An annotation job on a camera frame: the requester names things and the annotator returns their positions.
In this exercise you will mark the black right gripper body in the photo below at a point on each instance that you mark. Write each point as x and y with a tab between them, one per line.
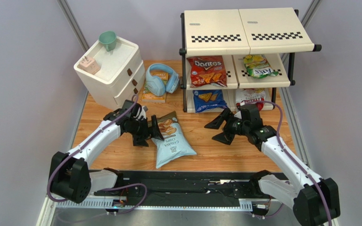
228	125

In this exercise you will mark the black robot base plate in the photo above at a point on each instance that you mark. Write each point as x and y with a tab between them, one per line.
177	187

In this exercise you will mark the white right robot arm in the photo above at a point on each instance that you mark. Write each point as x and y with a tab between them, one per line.
313	199

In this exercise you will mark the white red Chuba chips bag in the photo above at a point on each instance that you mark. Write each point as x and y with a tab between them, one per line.
245	96

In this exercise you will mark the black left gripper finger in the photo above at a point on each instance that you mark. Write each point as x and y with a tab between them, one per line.
154	129
140	142

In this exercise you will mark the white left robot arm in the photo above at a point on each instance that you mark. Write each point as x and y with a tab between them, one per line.
70	178

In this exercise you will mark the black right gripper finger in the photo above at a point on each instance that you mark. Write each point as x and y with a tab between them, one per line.
218	121
225	138

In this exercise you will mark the red Doritos chips bag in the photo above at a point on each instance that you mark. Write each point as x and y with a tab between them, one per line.
207	70

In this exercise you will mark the light blue snack bag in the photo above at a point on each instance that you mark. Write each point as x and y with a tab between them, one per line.
174	145

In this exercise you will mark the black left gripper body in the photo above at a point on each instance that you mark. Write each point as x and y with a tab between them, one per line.
140	125

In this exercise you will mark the pink power adapter cube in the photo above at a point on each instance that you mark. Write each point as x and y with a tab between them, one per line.
89	65

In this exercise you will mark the blue Doritos chips bag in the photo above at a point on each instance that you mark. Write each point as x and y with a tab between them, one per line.
206	100

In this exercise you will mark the orange green book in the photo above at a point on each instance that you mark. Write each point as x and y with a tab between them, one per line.
147	96

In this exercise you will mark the green plastic cup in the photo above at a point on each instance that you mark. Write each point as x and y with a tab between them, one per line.
108	40

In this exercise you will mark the white three-drawer cabinet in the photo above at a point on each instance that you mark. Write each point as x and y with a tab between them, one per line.
122	73

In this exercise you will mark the cream three-tier shelf rack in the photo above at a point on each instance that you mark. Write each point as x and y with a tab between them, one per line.
276	33

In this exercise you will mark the green Foxs snack bag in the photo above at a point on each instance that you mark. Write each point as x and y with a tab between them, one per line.
258	67

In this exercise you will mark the light blue headphones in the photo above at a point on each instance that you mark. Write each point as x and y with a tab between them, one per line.
156	85

